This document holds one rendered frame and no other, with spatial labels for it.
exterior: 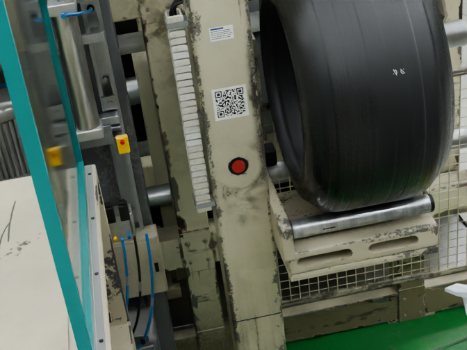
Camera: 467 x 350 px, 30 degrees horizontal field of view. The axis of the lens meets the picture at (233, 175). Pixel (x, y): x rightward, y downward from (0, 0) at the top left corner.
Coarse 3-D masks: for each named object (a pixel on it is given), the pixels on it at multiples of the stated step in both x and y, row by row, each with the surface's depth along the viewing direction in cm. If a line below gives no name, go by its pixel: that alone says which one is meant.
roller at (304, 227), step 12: (384, 204) 201; (396, 204) 201; (408, 204) 201; (420, 204) 201; (432, 204) 202; (312, 216) 201; (324, 216) 200; (336, 216) 200; (348, 216) 200; (360, 216) 200; (372, 216) 200; (384, 216) 201; (396, 216) 201; (408, 216) 202; (300, 228) 199; (312, 228) 199; (324, 228) 199; (336, 228) 200
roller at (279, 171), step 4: (280, 160) 225; (280, 164) 223; (284, 164) 223; (268, 168) 223; (272, 168) 223; (276, 168) 223; (280, 168) 223; (284, 168) 223; (268, 172) 223; (272, 172) 223; (276, 172) 223; (280, 172) 223; (284, 172) 223; (272, 176) 223; (276, 176) 223; (280, 176) 224; (284, 176) 224
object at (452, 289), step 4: (456, 284) 149; (460, 284) 149; (448, 288) 149; (452, 288) 149; (456, 288) 149; (460, 288) 148; (464, 288) 148; (448, 292) 150; (452, 292) 149; (456, 292) 148; (460, 292) 148; (464, 292) 148; (460, 296) 148; (464, 296) 148; (464, 300) 149; (464, 304) 149
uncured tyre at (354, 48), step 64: (320, 0) 173; (384, 0) 173; (320, 64) 170; (384, 64) 170; (448, 64) 175; (320, 128) 174; (384, 128) 173; (448, 128) 179; (320, 192) 187; (384, 192) 187
